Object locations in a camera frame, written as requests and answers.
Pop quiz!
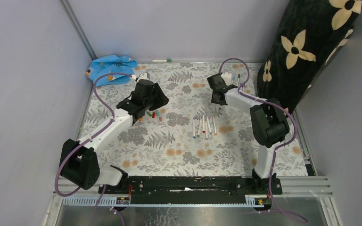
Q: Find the floral table mat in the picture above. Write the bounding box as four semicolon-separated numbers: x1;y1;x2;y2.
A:
69;62;308;177

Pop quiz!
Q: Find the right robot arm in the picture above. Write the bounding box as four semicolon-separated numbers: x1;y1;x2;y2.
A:
207;73;290;194

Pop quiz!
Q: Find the blue patterned cloth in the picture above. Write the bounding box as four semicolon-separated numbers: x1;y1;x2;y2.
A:
85;55;138;87

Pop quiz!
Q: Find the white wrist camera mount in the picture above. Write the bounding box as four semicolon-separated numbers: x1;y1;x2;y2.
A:
221;72;233;86

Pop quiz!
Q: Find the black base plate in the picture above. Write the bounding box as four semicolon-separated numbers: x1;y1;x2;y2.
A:
99;176;283;205

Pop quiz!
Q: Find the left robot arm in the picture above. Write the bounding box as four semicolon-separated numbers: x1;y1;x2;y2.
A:
57;79;169;194

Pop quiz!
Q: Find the black floral plush pillow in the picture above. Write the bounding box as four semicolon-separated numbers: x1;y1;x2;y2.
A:
256;0;362;113

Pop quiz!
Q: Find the green cap red-end marker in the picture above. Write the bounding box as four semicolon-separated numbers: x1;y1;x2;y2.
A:
201;114;206;133

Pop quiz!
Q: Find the green-capped marker by wall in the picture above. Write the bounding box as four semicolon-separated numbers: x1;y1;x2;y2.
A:
152;59;172;63

